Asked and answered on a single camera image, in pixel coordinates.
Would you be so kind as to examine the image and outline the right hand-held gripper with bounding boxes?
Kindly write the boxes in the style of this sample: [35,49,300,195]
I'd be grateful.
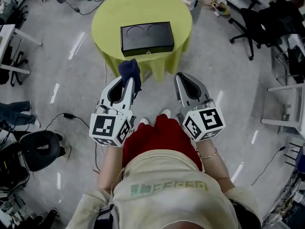
[174,72,226,142]

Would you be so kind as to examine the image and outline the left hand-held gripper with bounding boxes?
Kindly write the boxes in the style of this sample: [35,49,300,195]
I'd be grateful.
[89,76,137,147]

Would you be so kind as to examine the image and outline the dark blue cloth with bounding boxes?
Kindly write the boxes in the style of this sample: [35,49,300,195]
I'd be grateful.
[118,58,142,93]

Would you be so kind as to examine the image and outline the black induction cooktop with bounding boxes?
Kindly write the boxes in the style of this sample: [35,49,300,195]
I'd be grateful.
[120,21,174,58]

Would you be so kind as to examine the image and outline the person's left forearm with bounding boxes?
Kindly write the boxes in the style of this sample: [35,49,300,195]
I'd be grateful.
[96,144,126,193]

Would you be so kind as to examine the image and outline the person's right forearm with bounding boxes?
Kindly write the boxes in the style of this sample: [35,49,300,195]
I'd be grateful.
[195,137,236,189]

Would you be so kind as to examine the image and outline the red skirt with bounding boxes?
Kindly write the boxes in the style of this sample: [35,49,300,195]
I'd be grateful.
[122,113,203,173]

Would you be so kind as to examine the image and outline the yellow-green round tablecloth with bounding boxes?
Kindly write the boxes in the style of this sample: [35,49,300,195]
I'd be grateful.
[91,0,193,82]

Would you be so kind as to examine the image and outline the black office chair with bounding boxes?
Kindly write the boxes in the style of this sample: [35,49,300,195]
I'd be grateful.
[228,1,305,61]

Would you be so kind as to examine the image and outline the cream printed t-shirt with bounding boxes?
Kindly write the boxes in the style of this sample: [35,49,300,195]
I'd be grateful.
[69,149,263,229]

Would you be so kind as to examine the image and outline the white desk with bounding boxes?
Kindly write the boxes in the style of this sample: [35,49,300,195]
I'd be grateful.
[0,24,43,75]

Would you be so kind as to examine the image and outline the black adapter cable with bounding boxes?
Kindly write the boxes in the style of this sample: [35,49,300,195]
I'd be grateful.
[45,113,101,174]

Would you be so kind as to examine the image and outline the thin gold bracelet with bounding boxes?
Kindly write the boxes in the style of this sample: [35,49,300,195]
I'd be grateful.
[199,147,218,160]

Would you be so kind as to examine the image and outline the white table frame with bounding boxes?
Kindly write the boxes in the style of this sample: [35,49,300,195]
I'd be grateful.
[261,82,305,138]

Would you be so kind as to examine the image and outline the grey backpack harness strap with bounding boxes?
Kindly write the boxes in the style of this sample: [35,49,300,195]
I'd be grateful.
[95,203,120,229]

